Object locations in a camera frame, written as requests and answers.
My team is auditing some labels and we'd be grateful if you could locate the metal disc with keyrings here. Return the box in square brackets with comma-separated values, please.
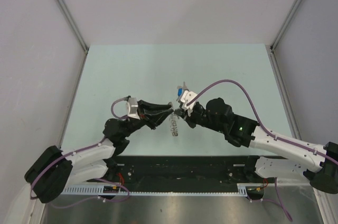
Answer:
[169, 113, 179, 137]

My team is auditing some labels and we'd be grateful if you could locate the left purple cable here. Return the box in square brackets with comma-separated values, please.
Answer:
[29, 96, 132, 209]

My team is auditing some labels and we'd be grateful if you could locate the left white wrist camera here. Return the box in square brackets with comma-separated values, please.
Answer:
[126, 97, 140, 120]

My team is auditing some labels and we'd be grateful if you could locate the silver key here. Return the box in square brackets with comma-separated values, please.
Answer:
[177, 81, 187, 90]

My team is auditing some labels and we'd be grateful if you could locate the aluminium frame post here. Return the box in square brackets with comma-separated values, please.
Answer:
[55, 0, 89, 54]
[270, 0, 303, 52]

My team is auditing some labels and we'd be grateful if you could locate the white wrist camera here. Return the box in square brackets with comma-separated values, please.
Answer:
[126, 97, 140, 120]
[179, 89, 197, 116]

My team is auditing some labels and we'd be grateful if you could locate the white slotted cable duct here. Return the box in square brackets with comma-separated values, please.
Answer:
[61, 184, 248, 197]

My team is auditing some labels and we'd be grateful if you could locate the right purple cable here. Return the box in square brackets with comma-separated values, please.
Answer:
[187, 79, 338, 222]

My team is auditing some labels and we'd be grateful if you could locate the right aluminium frame post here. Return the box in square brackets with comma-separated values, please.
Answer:
[270, 0, 303, 52]

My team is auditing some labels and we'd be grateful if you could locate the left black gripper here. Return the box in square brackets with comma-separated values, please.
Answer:
[121, 99, 173, 138]

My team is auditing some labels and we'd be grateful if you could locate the upper blue key tag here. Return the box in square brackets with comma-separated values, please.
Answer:
[177, 88, 183, 96]

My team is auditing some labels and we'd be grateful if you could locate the left aluminium frame post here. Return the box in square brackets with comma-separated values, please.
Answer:
[55, 0, 89, 54]

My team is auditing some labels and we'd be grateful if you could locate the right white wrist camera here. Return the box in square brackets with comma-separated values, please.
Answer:
[179, 89, 197, 116]

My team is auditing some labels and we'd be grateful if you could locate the purple cable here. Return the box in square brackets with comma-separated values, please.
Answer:
[29, 96, 132, 209]
[187, 79, 338, 222]

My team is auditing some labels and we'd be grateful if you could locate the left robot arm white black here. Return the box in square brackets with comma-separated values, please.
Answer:
[24, 96, 174, 203]

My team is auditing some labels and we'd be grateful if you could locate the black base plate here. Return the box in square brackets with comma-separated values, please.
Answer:
[101, 156, 264, 193]

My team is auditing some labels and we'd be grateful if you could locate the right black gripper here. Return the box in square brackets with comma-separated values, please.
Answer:
[175, 104, 226, 134]

